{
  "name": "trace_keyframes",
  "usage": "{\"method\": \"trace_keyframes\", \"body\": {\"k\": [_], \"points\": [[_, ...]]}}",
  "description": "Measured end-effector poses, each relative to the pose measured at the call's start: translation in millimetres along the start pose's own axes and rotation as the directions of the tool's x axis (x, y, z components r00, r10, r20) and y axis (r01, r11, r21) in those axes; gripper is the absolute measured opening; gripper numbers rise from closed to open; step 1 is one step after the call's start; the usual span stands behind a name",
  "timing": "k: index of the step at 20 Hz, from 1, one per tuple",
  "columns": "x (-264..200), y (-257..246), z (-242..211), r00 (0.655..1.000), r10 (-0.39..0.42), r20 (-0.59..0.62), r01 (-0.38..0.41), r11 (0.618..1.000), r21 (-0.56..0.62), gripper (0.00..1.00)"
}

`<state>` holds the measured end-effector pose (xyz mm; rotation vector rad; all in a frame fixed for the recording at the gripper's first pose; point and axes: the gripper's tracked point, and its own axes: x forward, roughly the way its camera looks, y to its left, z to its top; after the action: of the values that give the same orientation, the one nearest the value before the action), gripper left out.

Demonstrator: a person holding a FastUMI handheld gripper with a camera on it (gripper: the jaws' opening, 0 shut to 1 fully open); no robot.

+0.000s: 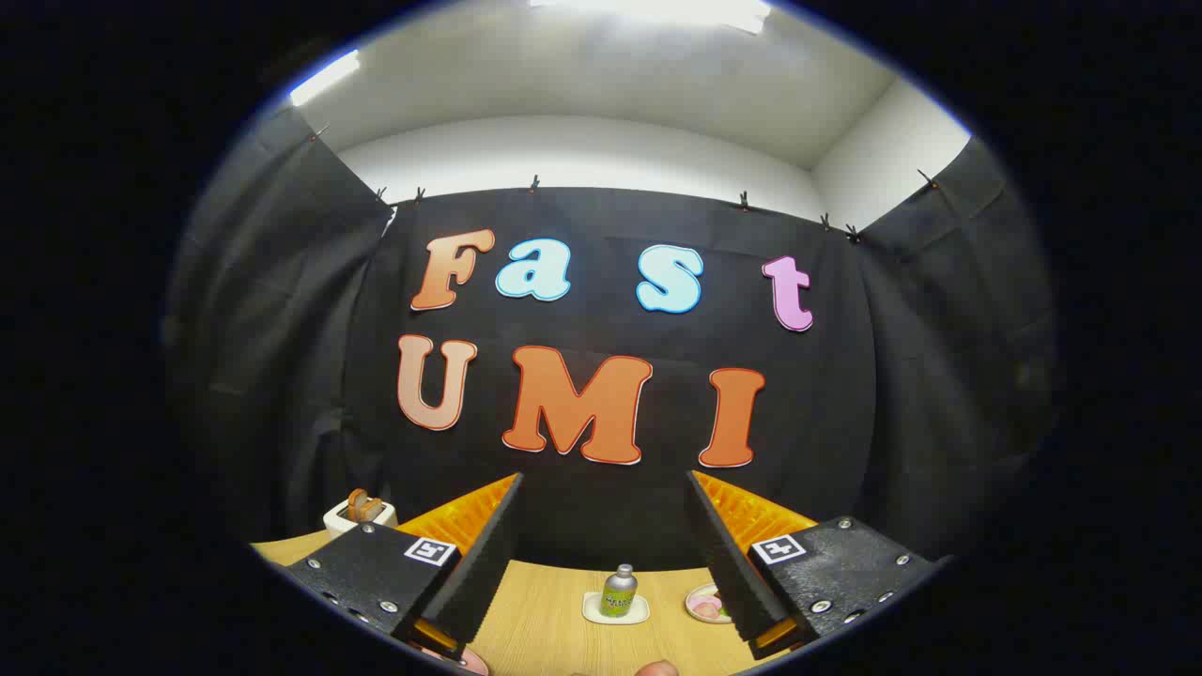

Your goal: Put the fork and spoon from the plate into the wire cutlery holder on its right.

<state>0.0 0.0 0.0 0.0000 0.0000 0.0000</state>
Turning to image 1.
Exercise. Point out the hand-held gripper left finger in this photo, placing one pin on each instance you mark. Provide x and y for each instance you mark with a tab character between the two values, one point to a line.
488	563

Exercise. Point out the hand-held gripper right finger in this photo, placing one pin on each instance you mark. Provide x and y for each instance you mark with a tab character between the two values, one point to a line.
728	563

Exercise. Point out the white food plate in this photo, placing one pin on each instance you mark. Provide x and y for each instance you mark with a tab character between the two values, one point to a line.
697	601

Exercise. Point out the pink ham slice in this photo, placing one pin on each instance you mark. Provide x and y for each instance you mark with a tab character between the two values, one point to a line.
707	609

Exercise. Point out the pink round plate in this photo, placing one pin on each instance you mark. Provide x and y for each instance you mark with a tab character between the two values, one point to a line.
470	662

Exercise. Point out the green label metal bottle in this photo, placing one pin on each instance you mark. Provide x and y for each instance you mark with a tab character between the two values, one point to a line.
619	593

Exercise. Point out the white square coaster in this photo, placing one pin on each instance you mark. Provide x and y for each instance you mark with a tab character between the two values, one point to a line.
594	615

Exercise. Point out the brown bread slice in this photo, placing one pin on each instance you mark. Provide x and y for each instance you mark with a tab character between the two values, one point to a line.
359	505

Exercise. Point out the white toaster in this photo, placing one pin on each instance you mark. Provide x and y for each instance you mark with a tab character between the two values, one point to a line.
340	518

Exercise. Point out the row of black cloth clips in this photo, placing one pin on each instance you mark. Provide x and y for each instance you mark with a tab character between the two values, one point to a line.
534	183

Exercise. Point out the long ceiling light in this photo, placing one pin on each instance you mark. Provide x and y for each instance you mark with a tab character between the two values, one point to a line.
657	9

